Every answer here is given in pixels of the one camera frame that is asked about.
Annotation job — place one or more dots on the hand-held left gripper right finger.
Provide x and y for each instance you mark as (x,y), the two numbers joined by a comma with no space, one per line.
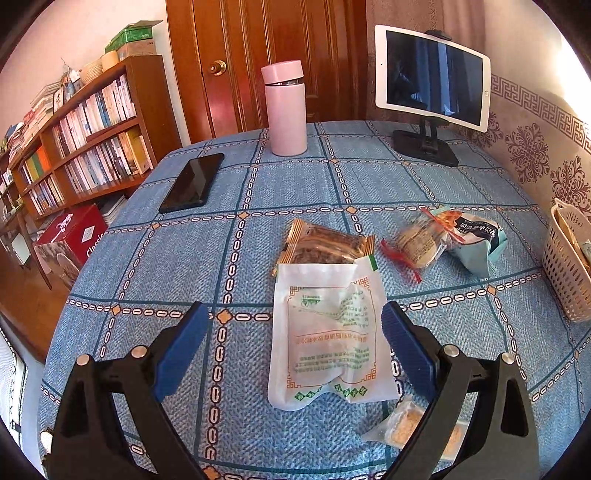
(408,350)

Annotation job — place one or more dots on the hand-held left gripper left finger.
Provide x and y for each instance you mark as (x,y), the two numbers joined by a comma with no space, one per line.
(182,350)

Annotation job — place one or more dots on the clear crumb bar packet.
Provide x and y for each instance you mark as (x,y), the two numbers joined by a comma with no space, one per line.
(401,427)

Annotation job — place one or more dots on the white green-print pouch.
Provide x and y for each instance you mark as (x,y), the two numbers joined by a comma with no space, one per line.
(328,332)

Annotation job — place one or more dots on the clear red-ribbon pastry packet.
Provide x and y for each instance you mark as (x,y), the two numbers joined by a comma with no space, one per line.
(418,244)

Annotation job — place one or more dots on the teal snack packet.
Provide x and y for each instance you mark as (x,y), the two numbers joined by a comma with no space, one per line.
(480,244)

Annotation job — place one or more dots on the brown orange-edged snack packet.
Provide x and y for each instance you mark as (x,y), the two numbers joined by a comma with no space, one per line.
(323,247)

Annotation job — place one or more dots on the white plastic basket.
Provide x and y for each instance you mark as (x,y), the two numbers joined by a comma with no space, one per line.
(565,281)

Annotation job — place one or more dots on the blue patterned tablecloth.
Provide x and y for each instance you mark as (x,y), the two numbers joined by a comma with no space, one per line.
(184,258)

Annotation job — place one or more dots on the red cardboard box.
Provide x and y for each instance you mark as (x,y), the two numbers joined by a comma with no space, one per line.
(69,244)

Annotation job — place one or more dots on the white-faced wristwatch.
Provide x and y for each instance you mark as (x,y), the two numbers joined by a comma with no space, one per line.
(46,438)

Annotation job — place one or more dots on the black smartphone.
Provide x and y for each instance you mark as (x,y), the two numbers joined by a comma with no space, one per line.
(191,182)

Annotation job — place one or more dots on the white woven cloth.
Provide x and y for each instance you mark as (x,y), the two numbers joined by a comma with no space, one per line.
(9,369)

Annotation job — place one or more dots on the black tablet stand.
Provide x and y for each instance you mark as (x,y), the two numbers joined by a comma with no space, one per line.
(427,150)

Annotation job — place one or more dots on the small wooden table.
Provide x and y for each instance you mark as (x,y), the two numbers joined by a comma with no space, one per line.
(16,230)

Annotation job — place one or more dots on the rows of books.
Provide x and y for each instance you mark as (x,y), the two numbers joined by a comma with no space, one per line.
(97,138)

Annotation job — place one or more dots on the wooden bookshelf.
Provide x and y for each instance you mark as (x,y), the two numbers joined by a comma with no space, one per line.
(154,92)

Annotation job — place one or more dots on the pink insulated bottle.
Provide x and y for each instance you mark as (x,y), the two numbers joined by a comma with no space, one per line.
(285,110)

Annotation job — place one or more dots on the white tablet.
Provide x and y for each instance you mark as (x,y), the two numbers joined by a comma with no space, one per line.
(431,76)

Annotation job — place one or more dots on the brass door knob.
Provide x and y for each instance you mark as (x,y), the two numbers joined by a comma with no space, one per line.
(216,68)

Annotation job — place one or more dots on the woven storage basket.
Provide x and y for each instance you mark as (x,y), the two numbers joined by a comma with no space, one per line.
(92,70)

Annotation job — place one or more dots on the green cardboard box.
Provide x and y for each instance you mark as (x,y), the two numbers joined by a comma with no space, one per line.
(134,39)

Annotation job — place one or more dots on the wooden door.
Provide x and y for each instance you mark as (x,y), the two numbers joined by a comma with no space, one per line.
(277,32)

